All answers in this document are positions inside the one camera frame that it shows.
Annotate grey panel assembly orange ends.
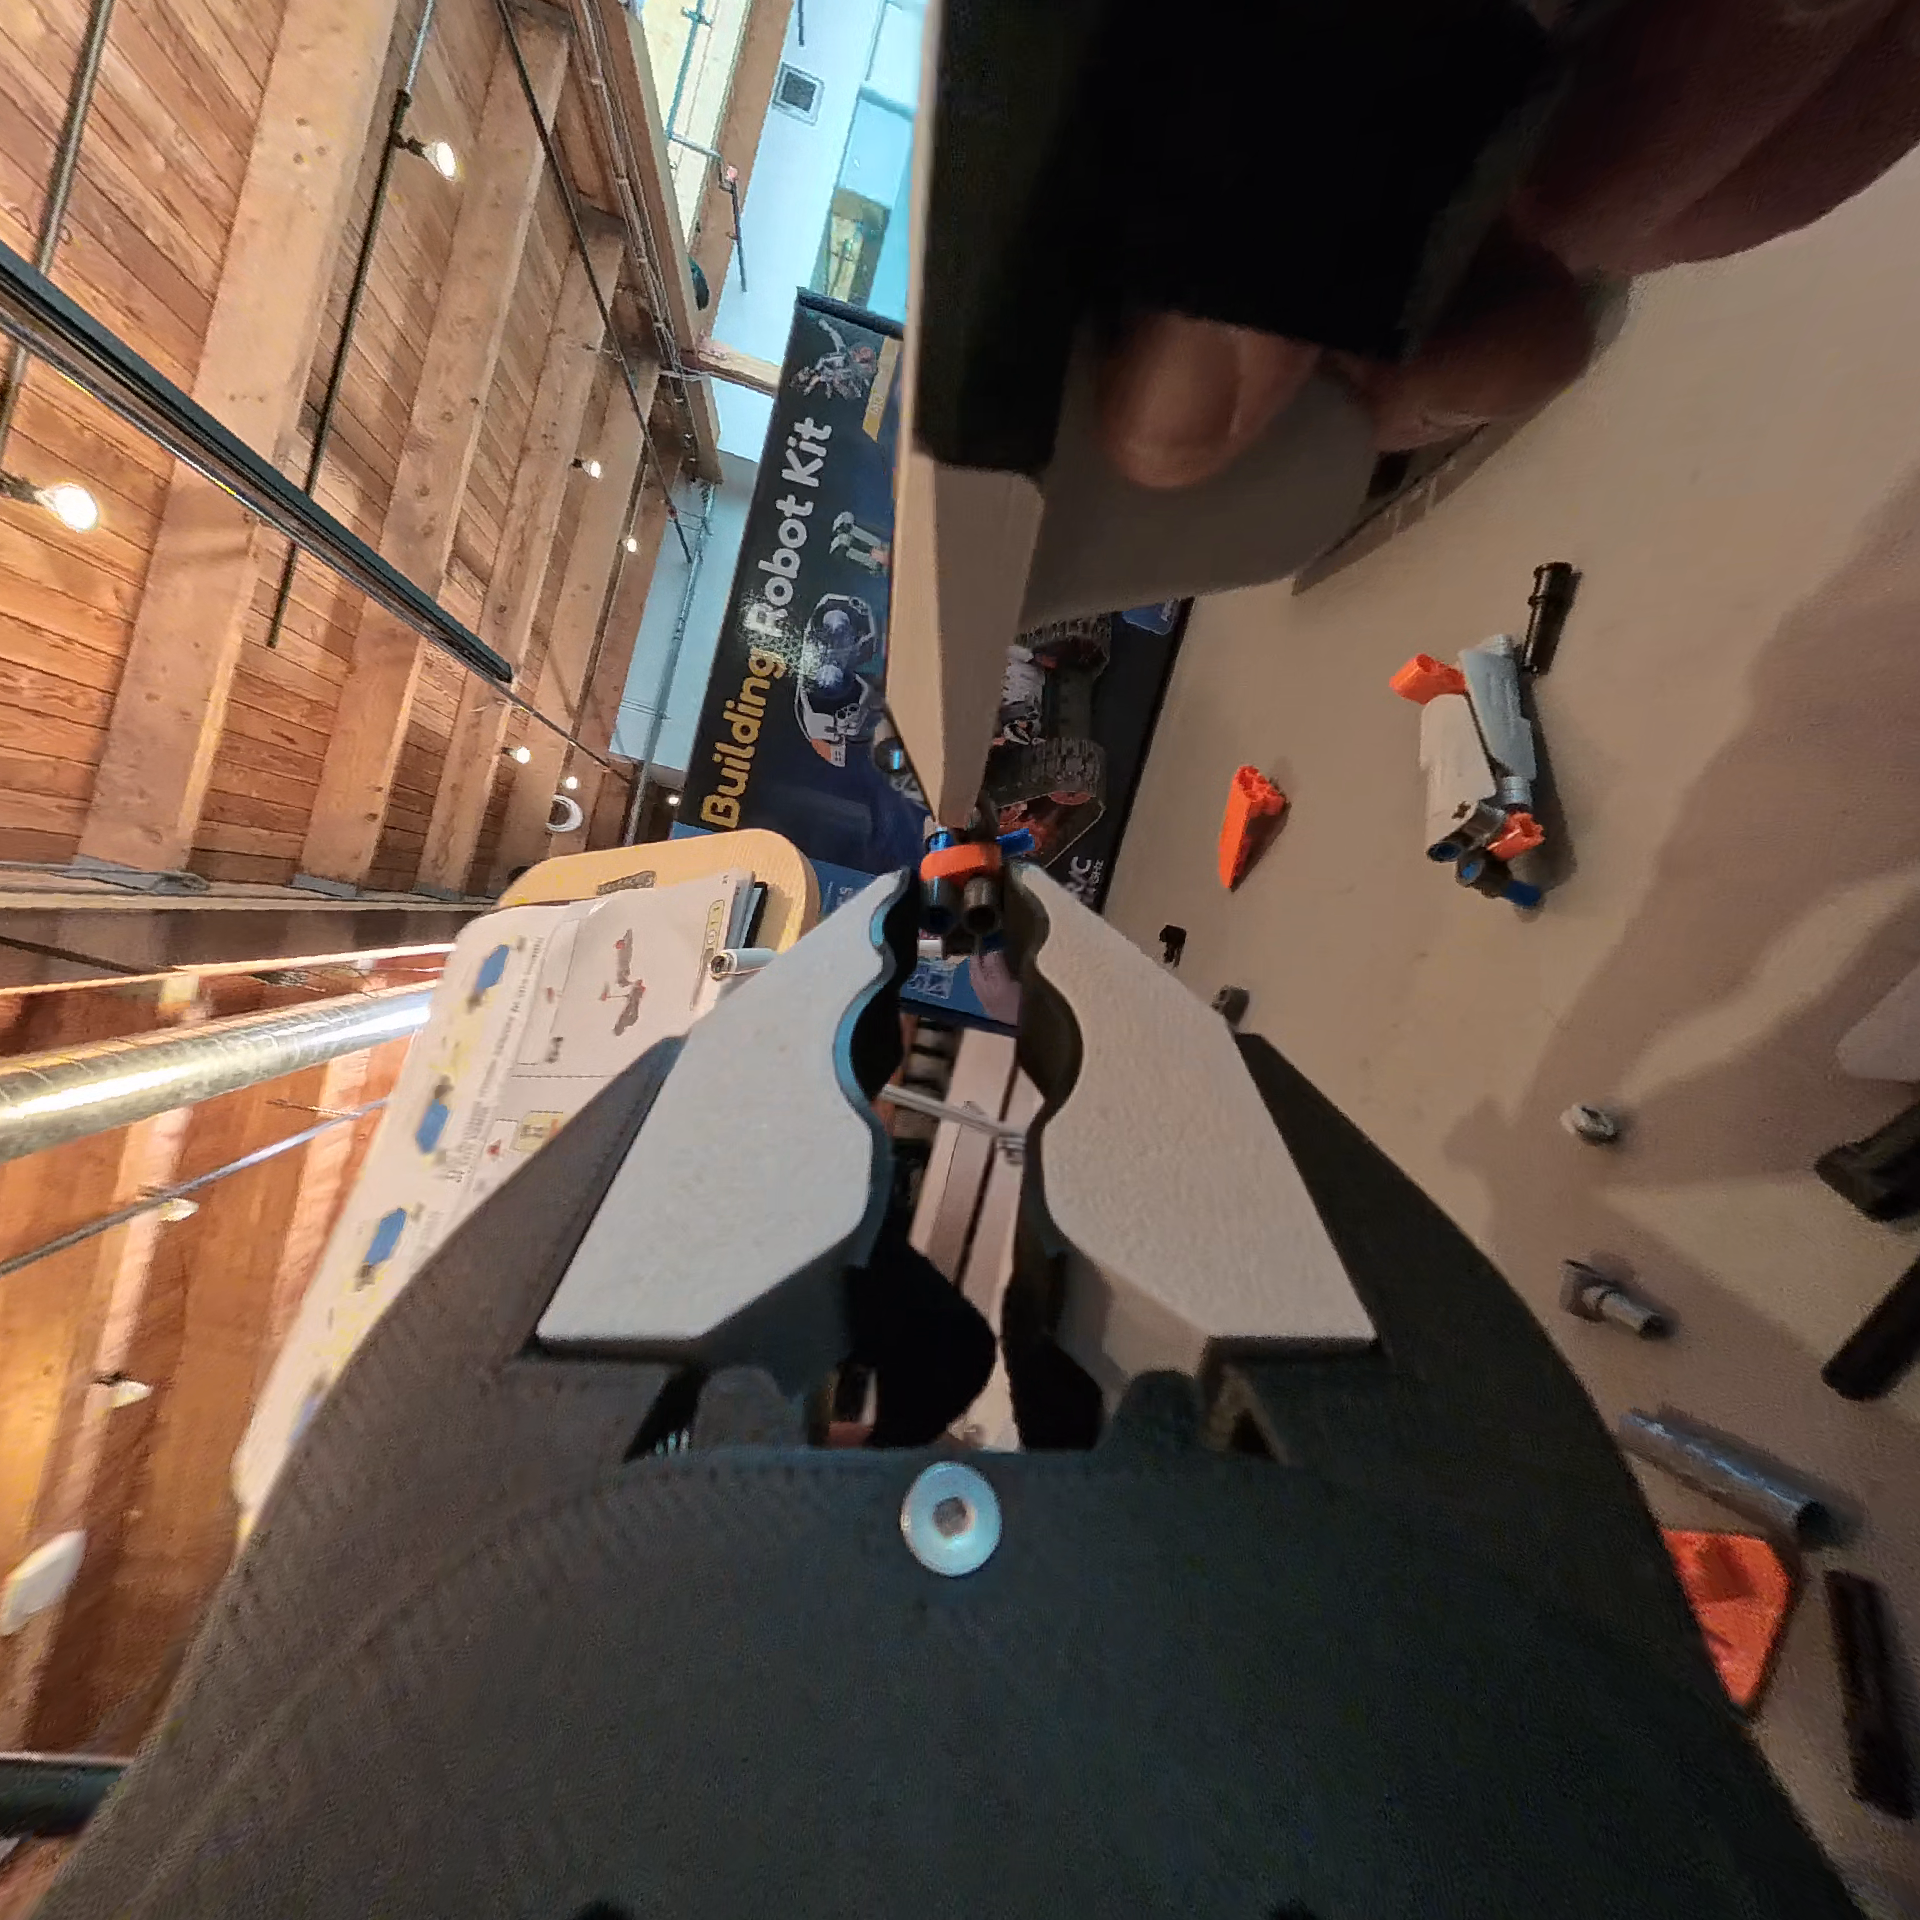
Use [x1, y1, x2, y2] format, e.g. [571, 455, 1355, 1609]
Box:
[1387, 633, 1557, 911]

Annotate long black axle rod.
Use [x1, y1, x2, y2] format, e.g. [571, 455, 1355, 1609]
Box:
[1822, 1257, 1920, 1400]

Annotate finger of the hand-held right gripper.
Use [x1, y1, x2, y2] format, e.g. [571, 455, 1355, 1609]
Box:
[887, 0, 1383, 830]

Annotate instruction booklet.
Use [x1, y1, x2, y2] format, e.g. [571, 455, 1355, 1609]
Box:
[229, 871, 763, 1553]

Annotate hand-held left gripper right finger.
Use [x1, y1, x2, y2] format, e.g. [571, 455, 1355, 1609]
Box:
[1016, 865, 1376, 1390]

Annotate grey pin connector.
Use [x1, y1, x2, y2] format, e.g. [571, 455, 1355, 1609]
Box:
[1560, 1255, 1671, 1341]

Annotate black ceiling lighting track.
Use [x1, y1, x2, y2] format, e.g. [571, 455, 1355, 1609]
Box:
[0, 245, 514, 685]

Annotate orange grey connector assembly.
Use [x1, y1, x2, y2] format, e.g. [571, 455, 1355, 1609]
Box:
[915, 822, 1041, 963]

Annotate orange triangular panel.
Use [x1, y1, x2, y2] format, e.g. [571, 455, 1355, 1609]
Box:
[1663, 1527, 1806, 1714]

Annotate person's right hand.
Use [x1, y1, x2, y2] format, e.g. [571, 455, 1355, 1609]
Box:
[1103, 0, 1920, 490]

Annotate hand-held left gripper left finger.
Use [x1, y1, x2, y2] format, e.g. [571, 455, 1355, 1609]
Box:
[534, 871, 925, 1431]

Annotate dark blue toy box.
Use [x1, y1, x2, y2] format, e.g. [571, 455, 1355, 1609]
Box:
[669, 287, 1199, 1038]

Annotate silver ventilation duct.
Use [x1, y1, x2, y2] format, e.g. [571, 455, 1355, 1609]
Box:
[0, 983, 441, 1162]

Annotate grey tube connector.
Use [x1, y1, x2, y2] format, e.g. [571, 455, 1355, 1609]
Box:
[1617, 1408, 1849, 1549]

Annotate pale wooden book stand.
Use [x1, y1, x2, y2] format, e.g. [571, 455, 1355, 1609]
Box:
[497, 826, 826, 963]

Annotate orange wedge brick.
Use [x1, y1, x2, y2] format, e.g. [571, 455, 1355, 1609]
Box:
[1218, 760, 1291, 891]

